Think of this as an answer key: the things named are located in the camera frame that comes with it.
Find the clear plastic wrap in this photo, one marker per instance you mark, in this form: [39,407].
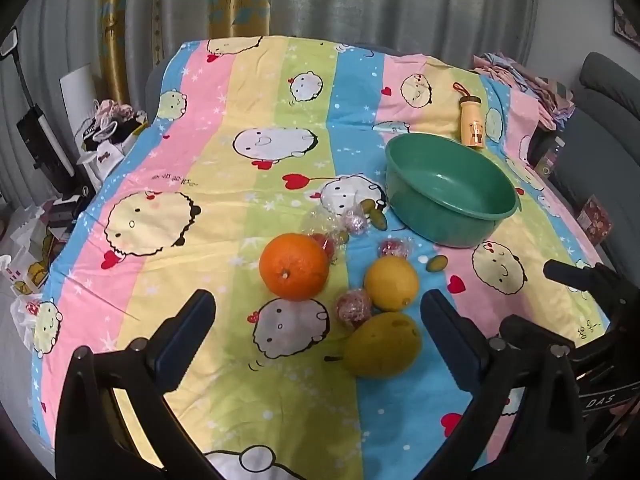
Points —
[322,220]

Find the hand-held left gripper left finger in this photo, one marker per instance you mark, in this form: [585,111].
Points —
[187,335]

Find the white plastic bag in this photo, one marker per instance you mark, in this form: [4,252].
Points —
[25,315]

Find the pink cloth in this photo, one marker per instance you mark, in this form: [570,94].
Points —
[114,109]

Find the yellow lemon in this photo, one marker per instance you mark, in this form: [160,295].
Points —
[392,282]

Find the black and white bag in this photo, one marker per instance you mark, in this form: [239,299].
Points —
[107,152]

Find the plastic-wrapped red fruit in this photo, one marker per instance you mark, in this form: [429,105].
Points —
[356,222]
[392,249]
[326,246]
[354,306]

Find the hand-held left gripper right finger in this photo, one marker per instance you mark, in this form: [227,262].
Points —
[450,340]

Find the yellow-green mango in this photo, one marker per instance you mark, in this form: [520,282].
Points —
[382,345]

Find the yellow cartoon bottle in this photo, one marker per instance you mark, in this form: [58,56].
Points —
[472,125]

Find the framed wall picture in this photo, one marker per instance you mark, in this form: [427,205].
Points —
[627,25]

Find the black box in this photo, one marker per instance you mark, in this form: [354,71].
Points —
[65,212]

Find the orange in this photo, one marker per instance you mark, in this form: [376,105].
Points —
[295,265]

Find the small green olive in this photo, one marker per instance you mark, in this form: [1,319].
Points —
[368,206]
[380,219]
[341,236]
[437,263]

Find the white board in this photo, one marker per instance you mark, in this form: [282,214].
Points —
[80,95]

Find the grey curtain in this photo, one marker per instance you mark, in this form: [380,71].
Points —
[375,0]

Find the white paper bag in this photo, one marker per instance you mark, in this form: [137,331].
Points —
[22,260]

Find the red box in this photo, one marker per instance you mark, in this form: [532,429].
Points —
[594,217]

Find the green plastic basin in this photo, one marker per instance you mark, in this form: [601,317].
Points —
[450,185]

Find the dark box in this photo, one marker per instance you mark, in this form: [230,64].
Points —
[547,157]

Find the pile of folded clothes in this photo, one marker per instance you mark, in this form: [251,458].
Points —
[530,85]

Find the striped cartoon printed blanket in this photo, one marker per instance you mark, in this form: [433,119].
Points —
[225,200]

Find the grey sofa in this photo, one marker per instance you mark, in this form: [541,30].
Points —
[605,125]

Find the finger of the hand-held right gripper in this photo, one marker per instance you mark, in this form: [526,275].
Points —
[530,325]
[580,277]

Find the golden patterned curtain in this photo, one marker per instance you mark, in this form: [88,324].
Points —
[235,0]

